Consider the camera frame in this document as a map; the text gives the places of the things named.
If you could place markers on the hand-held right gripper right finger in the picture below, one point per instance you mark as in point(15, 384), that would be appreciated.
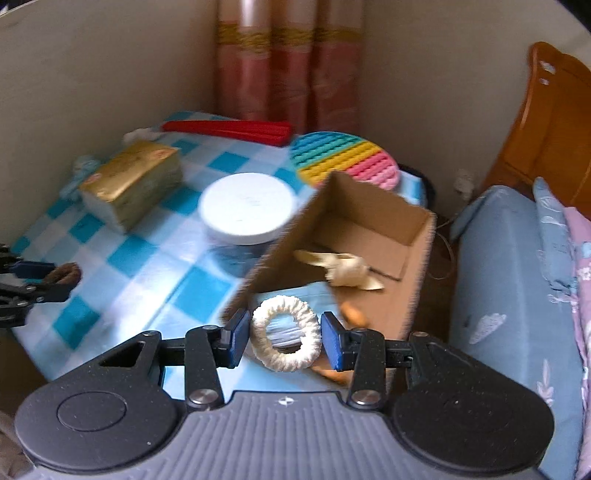
point(333, 341)

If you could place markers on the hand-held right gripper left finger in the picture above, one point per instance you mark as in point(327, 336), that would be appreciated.
point(238, 339)

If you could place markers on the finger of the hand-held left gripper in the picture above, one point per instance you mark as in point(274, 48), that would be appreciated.
point(41, 292)
point(32, 269)

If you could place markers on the cream scrunchie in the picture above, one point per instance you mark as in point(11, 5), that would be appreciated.
point(309, 337)

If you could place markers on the brown scrunchie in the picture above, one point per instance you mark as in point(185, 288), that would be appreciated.
point(69, 267)

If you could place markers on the blue face mask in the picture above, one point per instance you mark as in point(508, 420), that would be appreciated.
point(318, 295)
point(81, 173)

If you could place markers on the cream toy umbrella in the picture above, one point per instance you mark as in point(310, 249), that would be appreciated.
point(346, 272)

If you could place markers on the cardboard box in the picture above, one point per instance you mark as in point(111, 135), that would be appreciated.
point(360, 203)

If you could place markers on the blue checkered tablecloth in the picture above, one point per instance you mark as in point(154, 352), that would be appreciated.
point(138, 258)

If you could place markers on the clear jar with white lid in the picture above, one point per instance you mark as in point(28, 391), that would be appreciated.
point(247, 207)

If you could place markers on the gold tissue pack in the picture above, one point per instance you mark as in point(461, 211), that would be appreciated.
point(129, 175)

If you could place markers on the bed with blue sheet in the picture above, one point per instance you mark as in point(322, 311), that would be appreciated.
point(498, 277)

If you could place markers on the rainbow pop bubble toy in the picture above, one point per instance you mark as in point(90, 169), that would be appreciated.
point(344, 154)

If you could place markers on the red folded fan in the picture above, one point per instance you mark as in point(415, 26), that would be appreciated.
point(231, 129)

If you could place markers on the blue floral pillow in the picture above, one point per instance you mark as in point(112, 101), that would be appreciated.
point(551, 240)

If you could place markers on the pink floral pillow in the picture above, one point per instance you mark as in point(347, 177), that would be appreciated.
point(581, 277)

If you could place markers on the pink curtain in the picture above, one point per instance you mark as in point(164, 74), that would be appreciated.
point(286, 60)

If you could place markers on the wooden headboard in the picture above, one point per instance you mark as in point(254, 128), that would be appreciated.
point(549, 129)

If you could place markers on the white headboard sticker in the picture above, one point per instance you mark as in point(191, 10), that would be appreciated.
point(546, 67)

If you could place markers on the white wall socket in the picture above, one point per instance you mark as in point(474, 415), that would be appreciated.
point(464, 181)

